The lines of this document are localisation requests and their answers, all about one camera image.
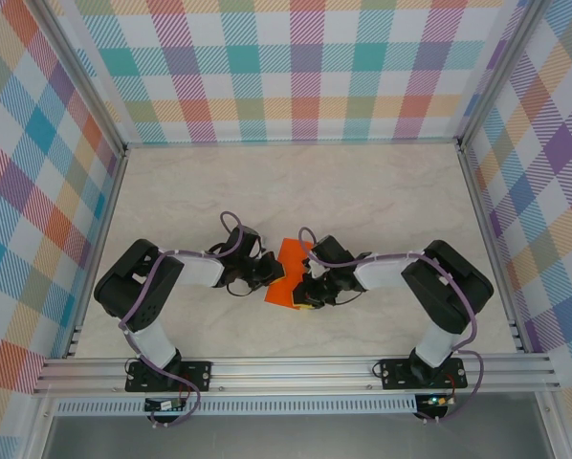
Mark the orange paper sheet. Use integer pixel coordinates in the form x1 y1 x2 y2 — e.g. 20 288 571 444
264 237 316 312

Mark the grey metal panel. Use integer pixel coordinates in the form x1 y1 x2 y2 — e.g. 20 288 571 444
41 413 555 459

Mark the small circuit board green light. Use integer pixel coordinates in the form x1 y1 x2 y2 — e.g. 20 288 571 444
422 394 457 410

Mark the black circuit board white label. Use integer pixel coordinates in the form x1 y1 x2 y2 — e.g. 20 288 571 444
143 396 187 413

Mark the long aluminium mounting rail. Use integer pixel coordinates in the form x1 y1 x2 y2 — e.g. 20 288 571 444
32 352 562 396

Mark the slotted grey cable duct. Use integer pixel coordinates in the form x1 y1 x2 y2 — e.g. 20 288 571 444
55 394 419 416

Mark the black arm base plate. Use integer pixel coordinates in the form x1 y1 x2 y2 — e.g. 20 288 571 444
124 361 214 393
380 356 468 391

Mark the aluminium frame crossbar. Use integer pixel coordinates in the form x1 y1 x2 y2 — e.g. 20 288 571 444
122 137 464 148

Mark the purple cable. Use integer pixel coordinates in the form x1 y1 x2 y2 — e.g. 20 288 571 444
297 226 487 425
117 210 245 429

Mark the aluminium side rail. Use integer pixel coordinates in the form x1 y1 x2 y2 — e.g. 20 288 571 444
459 142 527 354
63 145 129 360

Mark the aluminium frame post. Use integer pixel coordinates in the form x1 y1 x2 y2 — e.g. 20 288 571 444
35 0 127 157
457 0 550 152

